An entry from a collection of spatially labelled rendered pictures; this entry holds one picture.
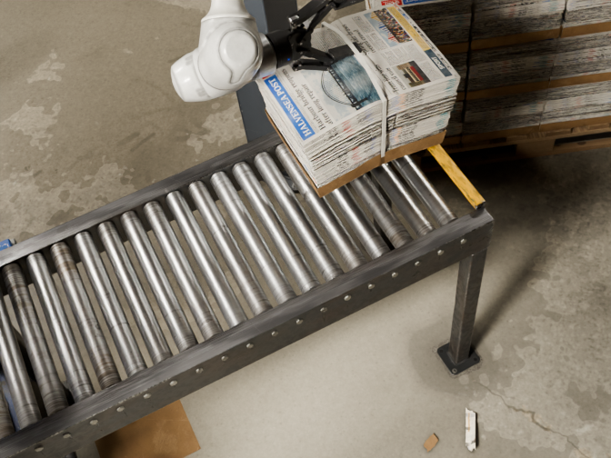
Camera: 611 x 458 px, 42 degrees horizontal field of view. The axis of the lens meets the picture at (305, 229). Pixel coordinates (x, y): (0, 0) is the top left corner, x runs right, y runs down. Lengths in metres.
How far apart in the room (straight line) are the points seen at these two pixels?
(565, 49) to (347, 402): 1.35
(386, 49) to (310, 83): 0.20
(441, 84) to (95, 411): 1.06
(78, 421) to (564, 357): 1.58
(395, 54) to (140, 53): 2.06
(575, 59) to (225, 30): 1.64
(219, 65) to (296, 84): 0.39
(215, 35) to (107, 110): 2.13
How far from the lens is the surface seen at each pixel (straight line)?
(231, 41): 1.46
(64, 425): 1.92
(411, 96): 1.81
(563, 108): 3.04
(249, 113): 2.93
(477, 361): 2.73
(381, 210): 2.05
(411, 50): 1.90
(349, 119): 1.75
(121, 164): 3.35
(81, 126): 3.55
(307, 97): 1.80
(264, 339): 1.92
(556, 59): 2.84
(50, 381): 1.98
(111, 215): 2.17
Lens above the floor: 2.47
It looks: 56 degrees down
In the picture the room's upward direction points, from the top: 9 degrees counter-clockwise
